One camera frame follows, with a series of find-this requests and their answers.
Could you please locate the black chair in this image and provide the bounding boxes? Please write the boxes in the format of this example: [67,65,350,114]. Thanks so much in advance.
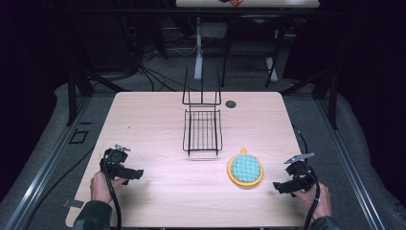
[220,12,289,89]

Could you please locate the orange object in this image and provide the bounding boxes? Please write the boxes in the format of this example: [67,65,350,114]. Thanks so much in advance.
[217,0,246,7]

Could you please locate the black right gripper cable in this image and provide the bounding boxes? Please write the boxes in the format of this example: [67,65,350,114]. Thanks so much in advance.
[301,169,322,230]

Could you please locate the black metal stand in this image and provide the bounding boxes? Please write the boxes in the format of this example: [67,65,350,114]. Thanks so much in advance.
[64,67,132,127]
[280,67,340,131]

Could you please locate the white background table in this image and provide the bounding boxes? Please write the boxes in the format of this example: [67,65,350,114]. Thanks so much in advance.
[175,0,321,9]

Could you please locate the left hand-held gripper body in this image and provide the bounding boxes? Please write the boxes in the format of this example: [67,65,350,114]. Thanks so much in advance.
[100,144,131,180]

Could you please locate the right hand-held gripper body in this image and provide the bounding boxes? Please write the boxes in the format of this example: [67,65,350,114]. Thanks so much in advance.
[283,152,318,193]

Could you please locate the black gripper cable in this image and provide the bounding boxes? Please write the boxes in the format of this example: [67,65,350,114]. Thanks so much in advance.
[301,169,322,230]
[102,149,123,230]

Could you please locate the person's left hand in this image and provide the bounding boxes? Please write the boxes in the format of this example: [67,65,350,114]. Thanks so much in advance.
[89,171,129,204]

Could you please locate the yellow plate with blue sponge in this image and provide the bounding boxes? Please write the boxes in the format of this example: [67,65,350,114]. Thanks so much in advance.
[226,147,265,190]

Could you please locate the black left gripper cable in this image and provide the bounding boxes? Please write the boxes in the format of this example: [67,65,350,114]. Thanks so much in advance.
[102,149,123,230]

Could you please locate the person's right hand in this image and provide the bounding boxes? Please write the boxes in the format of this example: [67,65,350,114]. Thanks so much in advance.
[291,183,333,220]

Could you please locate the grey tape strip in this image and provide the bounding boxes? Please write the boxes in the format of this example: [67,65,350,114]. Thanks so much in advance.
[61,198,85,210]

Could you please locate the thin black cable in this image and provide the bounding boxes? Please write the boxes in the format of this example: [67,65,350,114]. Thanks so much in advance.
[291,124,309,155]

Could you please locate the black floor cable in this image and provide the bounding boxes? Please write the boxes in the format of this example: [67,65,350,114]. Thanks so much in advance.
[22,145,97,230]

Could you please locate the black wire rack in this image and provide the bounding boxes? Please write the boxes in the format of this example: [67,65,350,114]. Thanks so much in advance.
[182,64,224,157]

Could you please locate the aluminium floor rail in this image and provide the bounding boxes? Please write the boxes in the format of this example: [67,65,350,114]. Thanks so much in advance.
[2,95,94,230]
[314,97,389,230]

